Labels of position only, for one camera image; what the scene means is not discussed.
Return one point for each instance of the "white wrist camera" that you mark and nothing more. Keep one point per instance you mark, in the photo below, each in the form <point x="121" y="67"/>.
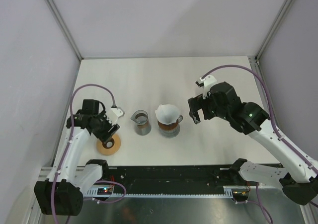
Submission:
<point x="113" y="114"/>
<point x="206" y="83"/>

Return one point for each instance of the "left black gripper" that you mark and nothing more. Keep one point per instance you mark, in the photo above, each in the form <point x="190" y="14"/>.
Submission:
<point x="106" y="135"/>

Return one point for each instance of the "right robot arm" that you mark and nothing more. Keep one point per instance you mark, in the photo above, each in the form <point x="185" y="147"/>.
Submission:
<point x="295" y="178"/>

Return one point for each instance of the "right aluminium corner post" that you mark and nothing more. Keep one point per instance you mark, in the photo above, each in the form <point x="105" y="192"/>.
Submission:
<point x="278" y="20"/>

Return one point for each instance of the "grey glass carafe with collar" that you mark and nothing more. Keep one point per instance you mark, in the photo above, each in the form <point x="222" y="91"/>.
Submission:
<point x="141" y="119"/>

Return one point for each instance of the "white paper cone filter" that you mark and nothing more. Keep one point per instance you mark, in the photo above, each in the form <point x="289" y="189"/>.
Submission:
<point x="167" y="114"/>

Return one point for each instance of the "aluminium corner post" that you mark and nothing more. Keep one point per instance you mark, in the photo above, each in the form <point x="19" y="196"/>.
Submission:
<point x="278" y="20"/>
<point x="63" y="28"/>

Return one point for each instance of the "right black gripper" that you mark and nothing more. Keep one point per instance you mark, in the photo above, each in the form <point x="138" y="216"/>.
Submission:
<point x="198" y="103"/>

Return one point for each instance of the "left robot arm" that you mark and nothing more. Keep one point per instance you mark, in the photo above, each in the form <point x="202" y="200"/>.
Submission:
<point x="62" y="192"/>

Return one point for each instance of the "left aluminium corner post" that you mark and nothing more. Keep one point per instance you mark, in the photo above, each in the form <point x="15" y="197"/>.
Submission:
<point x="63" y="28"/>

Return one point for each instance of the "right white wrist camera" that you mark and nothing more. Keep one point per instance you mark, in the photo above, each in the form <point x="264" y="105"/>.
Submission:
<point x="206" y="83"/>

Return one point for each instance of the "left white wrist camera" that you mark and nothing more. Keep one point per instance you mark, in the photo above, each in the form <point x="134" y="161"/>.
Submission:
<point x="113" y="114"/>

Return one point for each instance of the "clear ribbed glass server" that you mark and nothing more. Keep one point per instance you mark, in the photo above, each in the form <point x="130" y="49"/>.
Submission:
<point x="170" y="133"/>

